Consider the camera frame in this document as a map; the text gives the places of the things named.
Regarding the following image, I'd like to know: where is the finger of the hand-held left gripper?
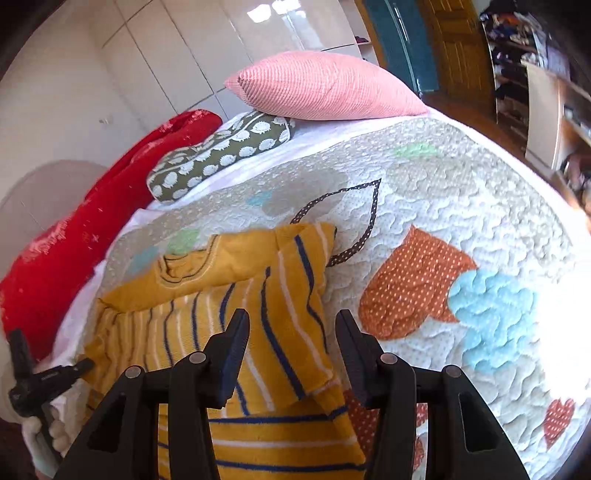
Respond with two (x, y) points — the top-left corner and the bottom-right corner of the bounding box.
(44, 358), (95, 383)
(8, 329), (31, 377)

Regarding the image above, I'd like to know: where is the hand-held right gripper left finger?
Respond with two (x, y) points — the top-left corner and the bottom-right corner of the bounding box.
(53, 308), (252, 480)

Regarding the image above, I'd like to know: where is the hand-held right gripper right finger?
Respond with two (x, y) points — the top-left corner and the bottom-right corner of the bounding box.
(335, 309), (532, 480)

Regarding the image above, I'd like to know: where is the yellow striped baby garment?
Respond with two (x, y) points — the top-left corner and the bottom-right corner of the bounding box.
(76, 222), (368, 480)

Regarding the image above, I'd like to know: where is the shelf rack with clothes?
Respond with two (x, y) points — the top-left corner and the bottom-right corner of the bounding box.
(479, 8), (575, 141)

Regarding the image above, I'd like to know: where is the red floral duvet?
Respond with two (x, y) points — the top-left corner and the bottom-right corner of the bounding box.
(0, 109), (223, 361)

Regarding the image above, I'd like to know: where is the round white headboard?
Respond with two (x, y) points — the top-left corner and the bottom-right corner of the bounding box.
(0, 159), (109, 282)

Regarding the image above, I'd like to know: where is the heart patterned quilt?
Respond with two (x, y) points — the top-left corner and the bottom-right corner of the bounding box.
(90, 113), (585, 480)

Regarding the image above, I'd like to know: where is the green patterned pillow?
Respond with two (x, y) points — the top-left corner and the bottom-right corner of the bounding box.
(147, 110), (296, 204)

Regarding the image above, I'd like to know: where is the pink ribbed pillow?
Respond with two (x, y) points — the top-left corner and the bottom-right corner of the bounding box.
(224, 51), (430, 121)

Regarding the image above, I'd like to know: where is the white cabinet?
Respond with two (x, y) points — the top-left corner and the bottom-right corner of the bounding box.
(524, 62), (591, 190)

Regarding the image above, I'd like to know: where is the glossy white wardrobe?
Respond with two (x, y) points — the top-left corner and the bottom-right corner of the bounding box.
(95, 0), (379, 134)

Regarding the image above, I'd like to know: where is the teal glass door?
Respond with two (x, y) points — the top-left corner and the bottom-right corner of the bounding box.
(362, 0), (439, 93)

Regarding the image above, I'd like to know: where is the wooden door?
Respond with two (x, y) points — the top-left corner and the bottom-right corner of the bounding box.
(418, 0), (498, 116)

